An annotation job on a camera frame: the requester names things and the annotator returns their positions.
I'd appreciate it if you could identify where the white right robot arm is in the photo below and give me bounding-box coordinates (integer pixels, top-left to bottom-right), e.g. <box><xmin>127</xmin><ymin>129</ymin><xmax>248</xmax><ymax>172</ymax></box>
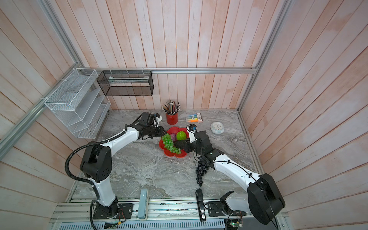
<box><xmin>174</xmin><ymin>131</ymin><xmax>286</xmax><ymax>225</ymax></box>

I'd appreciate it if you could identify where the black stapler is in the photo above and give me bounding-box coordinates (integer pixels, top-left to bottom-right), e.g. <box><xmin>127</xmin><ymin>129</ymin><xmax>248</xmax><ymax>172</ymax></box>
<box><xmin>195</xmin><ymin>188</ymin><xmax>206</xmax><ymax>222</ymax></box>

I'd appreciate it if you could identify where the aluminium front rail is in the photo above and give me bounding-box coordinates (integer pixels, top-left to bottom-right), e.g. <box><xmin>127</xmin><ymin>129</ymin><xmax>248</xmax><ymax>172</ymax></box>
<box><xmin>48</xmin><ymin>197</ymin><xmax>288</xmax><ymax>223</ymax></box>

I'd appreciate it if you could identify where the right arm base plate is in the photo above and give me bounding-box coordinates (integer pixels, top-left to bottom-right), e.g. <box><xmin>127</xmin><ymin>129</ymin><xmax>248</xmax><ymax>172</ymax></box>
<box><xmin>205</xmin><ymin>201</ymin><xmax>247</xmax><ymax>217</ymax></box>

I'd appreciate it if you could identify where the colourful sticky notes pack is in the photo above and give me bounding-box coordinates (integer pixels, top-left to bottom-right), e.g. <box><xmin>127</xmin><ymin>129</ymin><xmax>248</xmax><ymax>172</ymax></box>
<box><xmin>186</xmin><ymin>113</ymin><xmax>203</xmax><ymax>123</ymax></box>

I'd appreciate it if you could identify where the red pencil cup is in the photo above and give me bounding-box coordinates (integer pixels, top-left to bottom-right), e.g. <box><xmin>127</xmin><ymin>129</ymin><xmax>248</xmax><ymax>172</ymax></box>
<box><xmin>166</xmin><ymin>113</ymin><xmax>178</xmax><ymax>125</ymax></box>

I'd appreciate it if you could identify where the white mesh file organizer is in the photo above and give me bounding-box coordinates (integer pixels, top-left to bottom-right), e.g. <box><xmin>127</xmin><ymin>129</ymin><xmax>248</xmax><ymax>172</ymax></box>
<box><xmin>45</xmin><ymin>69</ymin><xmax>111</xmax><ymax>139</ymax></box>

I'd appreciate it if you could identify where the green textured round fruit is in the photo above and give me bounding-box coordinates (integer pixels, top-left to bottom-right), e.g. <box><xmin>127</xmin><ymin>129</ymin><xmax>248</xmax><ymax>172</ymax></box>
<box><xmin>176</xmin><ymin>131</ymin><xmax>187</xmax><ymax>141</ymax></box>

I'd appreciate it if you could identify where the pencils bundle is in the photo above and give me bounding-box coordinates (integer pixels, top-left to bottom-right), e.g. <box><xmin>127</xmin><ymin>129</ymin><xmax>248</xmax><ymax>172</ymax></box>
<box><xmin>162</xmin><ymin>100</ymin><xmax>181</xmax><ymax>116</ymax></box>

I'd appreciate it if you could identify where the white teal alarm clock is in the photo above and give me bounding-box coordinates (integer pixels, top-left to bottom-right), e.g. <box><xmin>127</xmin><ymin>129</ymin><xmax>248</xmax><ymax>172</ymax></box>
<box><xmin>210</xmin><ymin>122</ymin><xmax>225</xmax><ymax>134</ymax></box>

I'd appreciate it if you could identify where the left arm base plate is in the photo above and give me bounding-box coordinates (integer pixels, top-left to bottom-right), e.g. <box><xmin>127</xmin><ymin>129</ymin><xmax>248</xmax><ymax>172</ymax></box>
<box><xmin>92</xmin><ymin>203</ymin><xmax>134</xmax><ymax>220</ymax></box>

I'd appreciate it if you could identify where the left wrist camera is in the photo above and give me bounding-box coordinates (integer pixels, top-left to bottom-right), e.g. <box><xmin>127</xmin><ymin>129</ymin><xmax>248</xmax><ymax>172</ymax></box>
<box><xmin>152</xmin><ymin>113</ymin><xmax>163</xmax><ymax>127</ymax></box>

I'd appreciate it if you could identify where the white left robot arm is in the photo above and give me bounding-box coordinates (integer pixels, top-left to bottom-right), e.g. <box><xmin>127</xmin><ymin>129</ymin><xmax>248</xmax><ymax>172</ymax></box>
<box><xmin>80</xmin><ymin>112</ymin><xmax>166</xmax><ymax>207</ymax></box>

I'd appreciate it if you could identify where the red flower fruit bowl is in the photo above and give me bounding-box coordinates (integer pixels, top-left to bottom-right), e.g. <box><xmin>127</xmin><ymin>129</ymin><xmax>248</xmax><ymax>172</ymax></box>
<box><xmin>159</xmin><ymin>126</ymin><xmax>189</xmax><ymax>158</ymax></box>

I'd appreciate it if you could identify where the black mesh wall basket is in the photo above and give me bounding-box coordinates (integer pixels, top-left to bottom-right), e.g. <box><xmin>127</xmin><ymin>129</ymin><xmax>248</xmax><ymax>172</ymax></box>
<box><xmin>97</xmin><ymin>70</ymin><xmax>154</xmax><ymax>96</ymax></box>

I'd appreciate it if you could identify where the green grape bunch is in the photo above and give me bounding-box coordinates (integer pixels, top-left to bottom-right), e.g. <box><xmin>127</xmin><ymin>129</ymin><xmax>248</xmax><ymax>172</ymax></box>
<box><xmin>162</xmin><ymin>134</ymin><xmax>181</xmax><ymax>155</ymax></box>

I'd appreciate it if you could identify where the dark purple grape bunch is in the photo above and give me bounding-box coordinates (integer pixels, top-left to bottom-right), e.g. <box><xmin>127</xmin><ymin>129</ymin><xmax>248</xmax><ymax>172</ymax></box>
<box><xmin>195</xmin><ymin>162</ymin><xmax>209</xmax><ymax>187</ymax></box>

